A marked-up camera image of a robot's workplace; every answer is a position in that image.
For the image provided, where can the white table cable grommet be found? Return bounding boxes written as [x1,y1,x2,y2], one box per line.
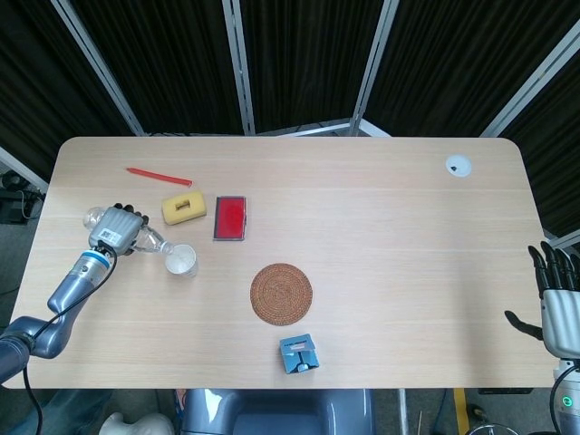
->
[444,154,473,179]

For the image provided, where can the yellow sponge block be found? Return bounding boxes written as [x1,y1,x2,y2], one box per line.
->
[161,190,208,226]

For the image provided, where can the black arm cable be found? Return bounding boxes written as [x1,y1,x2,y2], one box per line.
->
[22,242,119,435]

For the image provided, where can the grey screen frame post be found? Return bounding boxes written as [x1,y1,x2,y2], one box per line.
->
[220,0,256,136]
[478,20,580,138]
[350,0,401,136]
[49,0,147,136]

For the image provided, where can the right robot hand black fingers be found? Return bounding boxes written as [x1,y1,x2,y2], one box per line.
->
[504,241,580,362]

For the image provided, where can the black power equipment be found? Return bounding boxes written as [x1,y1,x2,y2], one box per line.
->
[0,169,46,224]

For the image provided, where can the white rounded object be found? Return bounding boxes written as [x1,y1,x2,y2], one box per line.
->
[98,411,176,435]

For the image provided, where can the blue cardboard box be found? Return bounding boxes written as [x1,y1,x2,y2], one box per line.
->
[278,333,321,375]

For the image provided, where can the red pen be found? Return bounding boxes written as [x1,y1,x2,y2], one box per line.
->
[125,167,194,189]

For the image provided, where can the yellow floor strip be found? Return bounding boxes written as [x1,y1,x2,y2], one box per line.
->
[454,388,469,434]

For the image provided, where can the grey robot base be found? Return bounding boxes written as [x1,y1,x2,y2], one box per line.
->
[179,388,377,435]

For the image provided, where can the round woven brown coaster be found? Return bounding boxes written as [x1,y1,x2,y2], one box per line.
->
[249,263,314,326]

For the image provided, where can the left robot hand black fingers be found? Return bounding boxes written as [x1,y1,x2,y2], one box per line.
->
[85,202,150,257]

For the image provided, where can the transparent plastic bottle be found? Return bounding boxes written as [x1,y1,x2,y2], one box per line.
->
[81,206,176,260]

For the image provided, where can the white paper cup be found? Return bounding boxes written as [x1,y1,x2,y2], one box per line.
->
[164,244,199,279]

